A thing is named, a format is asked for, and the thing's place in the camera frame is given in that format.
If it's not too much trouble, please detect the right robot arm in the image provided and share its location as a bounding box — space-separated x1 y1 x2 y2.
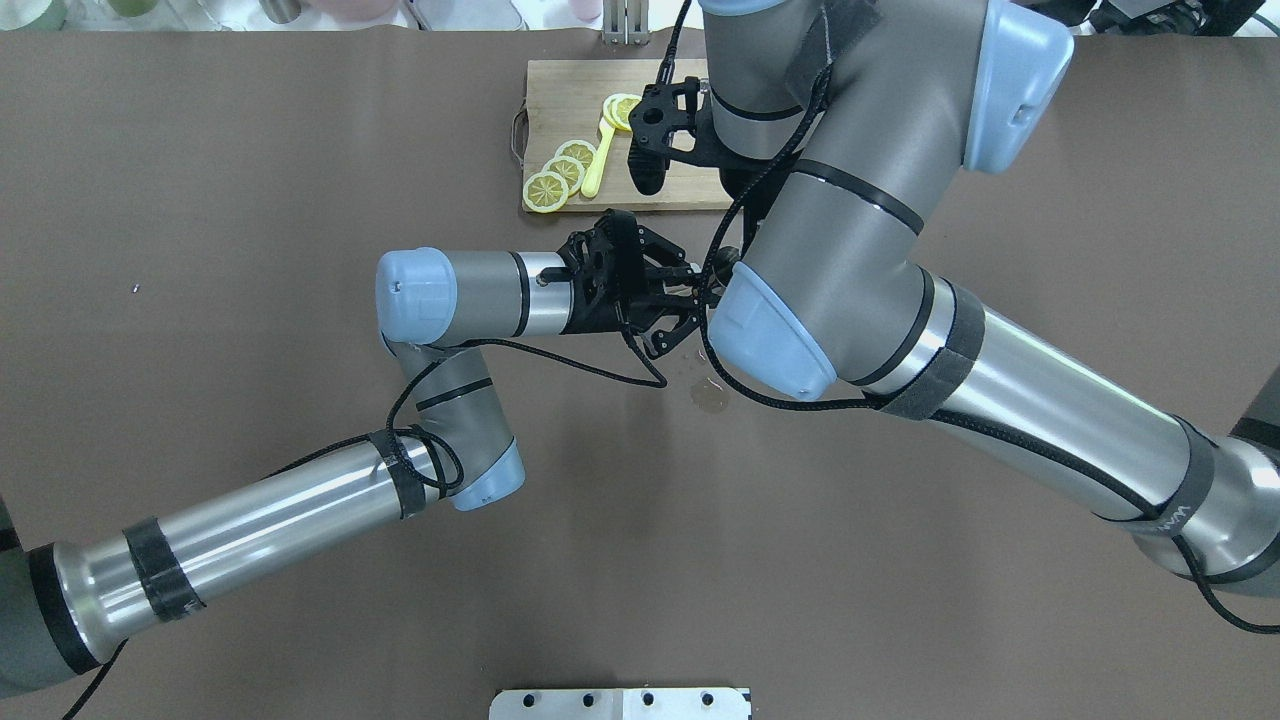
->
701 1 1277 597

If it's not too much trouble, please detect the steel jigger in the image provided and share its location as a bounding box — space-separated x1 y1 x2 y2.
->
703 246 741 292

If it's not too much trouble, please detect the lemon slice middle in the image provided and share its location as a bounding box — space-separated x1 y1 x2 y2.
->
543 154 588 196

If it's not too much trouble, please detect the yellow plastic knife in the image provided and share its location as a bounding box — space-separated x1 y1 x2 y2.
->
580 111 616 199

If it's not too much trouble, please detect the lemon slice front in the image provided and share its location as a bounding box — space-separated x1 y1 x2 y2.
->
521 170 572 214

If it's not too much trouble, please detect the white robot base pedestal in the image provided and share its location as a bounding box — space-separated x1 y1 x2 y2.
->
488 687 754 719

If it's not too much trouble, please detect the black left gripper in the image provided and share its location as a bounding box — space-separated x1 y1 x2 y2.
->
559 209 701 359

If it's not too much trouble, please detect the lemon slice at knife tip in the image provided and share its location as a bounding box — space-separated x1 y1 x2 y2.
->
603 94 643 133

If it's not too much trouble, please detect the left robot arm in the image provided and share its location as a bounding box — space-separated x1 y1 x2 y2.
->
3 209 701 698

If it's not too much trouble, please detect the aluminium frame post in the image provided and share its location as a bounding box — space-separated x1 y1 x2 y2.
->
602 0 652 46

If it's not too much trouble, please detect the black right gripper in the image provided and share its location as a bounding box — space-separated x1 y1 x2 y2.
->
694 78 801 200

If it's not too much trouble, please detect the lemon slice back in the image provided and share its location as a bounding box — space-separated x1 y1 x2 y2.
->
556 138 596 169

